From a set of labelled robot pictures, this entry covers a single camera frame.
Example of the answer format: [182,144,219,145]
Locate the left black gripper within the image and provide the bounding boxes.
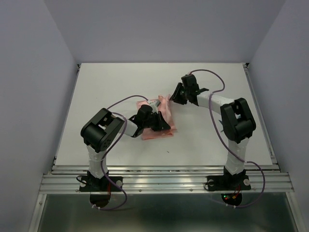
[142,111,170,131]

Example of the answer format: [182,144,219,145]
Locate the pink satin napkin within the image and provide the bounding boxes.
[136,95,176,140]

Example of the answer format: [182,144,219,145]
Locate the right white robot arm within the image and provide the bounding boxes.
[170,74,256,191]

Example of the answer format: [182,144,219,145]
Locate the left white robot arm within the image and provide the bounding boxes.
[77,104,171,192]

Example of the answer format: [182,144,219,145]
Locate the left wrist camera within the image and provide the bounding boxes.
[147,99,161,113]

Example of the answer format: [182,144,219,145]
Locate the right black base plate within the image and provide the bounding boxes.
[204,175,251,192]

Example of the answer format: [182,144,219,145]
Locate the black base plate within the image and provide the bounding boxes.
[76,175,122,192]
[204,175,251,192]

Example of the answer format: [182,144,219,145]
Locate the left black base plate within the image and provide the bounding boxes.
[76,175,122,192]

